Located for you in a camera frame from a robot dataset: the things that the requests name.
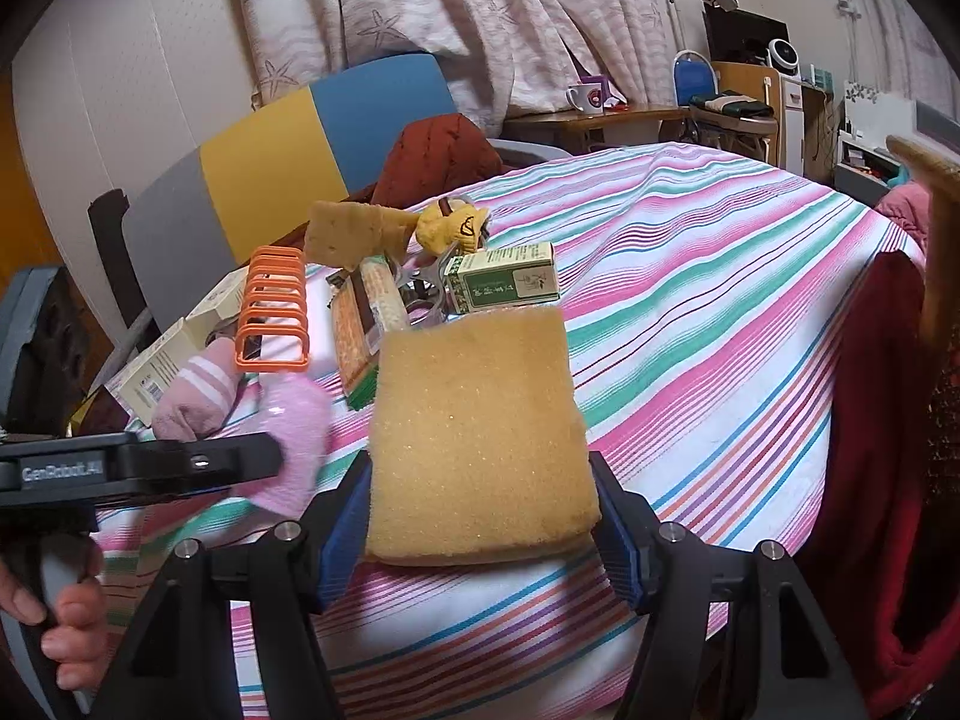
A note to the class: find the pink padded garment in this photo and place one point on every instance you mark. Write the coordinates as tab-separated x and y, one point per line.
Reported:
904	206

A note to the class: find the small wooden cabinet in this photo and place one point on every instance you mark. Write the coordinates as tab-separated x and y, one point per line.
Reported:
739	79

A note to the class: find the yellow cloth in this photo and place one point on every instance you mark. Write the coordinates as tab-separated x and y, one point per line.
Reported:
450	229

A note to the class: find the white mug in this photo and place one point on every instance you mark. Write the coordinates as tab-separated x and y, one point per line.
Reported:
585	99

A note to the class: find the wooden side table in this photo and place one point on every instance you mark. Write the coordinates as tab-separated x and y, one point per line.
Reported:
600	124

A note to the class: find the cream paper box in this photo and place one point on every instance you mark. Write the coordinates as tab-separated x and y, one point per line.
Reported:
161	371

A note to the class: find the metal clip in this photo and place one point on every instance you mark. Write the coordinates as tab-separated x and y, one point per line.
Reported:
424	304

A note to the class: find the person's left hand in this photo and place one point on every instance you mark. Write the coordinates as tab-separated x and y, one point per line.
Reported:
75	630

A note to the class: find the starfish print curtain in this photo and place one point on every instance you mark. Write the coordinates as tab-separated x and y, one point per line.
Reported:
450	15

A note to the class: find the orange plastic rack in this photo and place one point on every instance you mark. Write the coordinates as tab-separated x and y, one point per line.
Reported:
271	368

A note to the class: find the yellow sponge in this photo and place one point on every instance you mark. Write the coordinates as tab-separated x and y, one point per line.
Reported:
480	435

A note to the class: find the white round fan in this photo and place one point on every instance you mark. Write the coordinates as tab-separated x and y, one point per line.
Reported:
784	56

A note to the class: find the dark red garment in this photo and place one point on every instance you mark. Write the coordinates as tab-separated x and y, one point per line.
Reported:
877	465

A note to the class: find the blue folding chair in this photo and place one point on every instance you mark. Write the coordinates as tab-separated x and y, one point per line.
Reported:
694	79

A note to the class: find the white leaf print panel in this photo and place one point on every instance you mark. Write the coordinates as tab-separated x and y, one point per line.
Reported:
877	120

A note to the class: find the grey yellow blue chair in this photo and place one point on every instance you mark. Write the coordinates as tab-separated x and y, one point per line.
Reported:
255	165

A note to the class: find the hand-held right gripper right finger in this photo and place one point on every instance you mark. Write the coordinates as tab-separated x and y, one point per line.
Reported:
619	547

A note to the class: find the green paper box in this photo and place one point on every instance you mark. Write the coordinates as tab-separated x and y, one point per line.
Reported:
502	285

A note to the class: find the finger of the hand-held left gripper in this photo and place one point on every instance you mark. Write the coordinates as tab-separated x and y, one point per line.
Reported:
202	457

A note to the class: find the black monitor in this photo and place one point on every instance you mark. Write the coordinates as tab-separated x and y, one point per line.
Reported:
742	37

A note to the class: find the rust red jacket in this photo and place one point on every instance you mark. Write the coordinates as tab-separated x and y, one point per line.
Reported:
435	157

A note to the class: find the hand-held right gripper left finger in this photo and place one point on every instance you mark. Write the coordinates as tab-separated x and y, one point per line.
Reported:
346	540

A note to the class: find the dark folded cloth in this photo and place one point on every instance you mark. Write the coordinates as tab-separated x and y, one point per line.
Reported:
727	105

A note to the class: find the pink striped sock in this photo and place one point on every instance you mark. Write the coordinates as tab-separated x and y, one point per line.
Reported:
187	390

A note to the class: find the wooden wardrobe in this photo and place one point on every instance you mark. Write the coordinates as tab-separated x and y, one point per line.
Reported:
22	240

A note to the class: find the wooden post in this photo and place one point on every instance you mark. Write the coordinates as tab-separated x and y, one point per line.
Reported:
941	240

